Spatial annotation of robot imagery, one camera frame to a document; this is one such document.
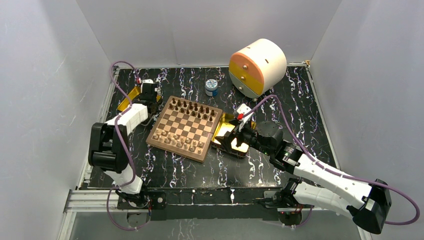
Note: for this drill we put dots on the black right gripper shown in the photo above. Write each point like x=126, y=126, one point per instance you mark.
x=226, y=140

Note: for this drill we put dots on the small blue white jar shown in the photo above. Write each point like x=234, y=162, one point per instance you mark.
x=211, y=87

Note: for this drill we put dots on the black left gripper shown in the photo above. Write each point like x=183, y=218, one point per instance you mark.
x=157, y=111

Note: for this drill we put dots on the round pastel drawer cabinet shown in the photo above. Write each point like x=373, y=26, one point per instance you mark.
x=257, y=67

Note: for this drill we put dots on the white queen chess piece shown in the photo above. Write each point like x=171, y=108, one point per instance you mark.
x=173, y=142

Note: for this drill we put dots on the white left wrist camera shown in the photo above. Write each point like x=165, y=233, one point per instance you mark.
x=147, y=81

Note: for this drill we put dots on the wooden chess board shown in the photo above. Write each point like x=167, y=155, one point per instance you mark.
x=198, y=130

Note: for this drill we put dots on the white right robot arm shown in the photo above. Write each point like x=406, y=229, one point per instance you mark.
x=318, y=184

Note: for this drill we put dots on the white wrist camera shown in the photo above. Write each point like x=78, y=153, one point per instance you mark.
x=243, y=115
x=147, y=81

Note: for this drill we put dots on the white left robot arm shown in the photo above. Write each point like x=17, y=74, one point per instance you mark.
x=109, y=144

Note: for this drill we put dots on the empty gold square tin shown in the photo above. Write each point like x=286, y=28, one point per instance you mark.
x=225, y=138

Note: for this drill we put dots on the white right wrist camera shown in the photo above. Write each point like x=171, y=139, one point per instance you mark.
x=243, y=115

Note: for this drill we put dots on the aluminium front rail frame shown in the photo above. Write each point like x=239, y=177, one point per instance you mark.
x=223, y=213

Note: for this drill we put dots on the row of dark chess pieces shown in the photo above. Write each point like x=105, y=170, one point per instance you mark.
x=182, y=109

